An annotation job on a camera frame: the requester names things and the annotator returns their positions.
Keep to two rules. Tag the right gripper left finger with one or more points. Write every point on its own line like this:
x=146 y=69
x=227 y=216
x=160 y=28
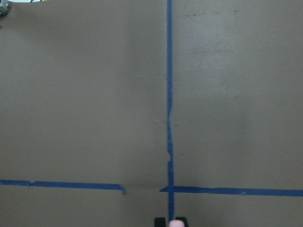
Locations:
x=160 y=222

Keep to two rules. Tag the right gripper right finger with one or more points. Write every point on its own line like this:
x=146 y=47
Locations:
x=184 y=219

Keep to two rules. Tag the pink chopstick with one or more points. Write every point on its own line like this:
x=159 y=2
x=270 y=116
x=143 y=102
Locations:
x=176 y=223

